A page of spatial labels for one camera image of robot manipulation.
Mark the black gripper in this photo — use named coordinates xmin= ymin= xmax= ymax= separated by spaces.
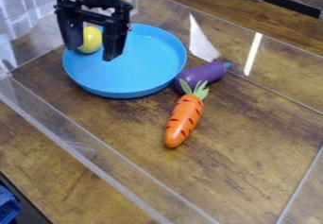
xmin=54 ymin=0 xmax=132 ymax=61

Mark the yellow toy lemon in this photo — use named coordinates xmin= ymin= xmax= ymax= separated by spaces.
xmin=78 ymin=26 xmax=102 ymax=54

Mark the blue round tray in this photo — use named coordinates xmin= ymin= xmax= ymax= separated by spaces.
xmin=61 ymin=24 xmax=186 ymax=98

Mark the purple toy eggplant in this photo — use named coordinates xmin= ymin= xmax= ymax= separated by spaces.
xmin=173 ymin=61 xmax=230 ymax=95

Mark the orange toy carrot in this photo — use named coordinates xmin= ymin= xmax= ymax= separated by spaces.
xmin=164 ymin=79 xmax=209 ymax=148

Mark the blue object at corner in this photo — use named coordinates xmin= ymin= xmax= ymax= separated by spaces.
xmin=0 ymin=185 xmax=20 ymax=224

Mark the clear acrylic enclosure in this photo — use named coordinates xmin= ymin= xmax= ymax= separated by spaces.
xmin=0 ymin=0 xmax=323 ymax=224

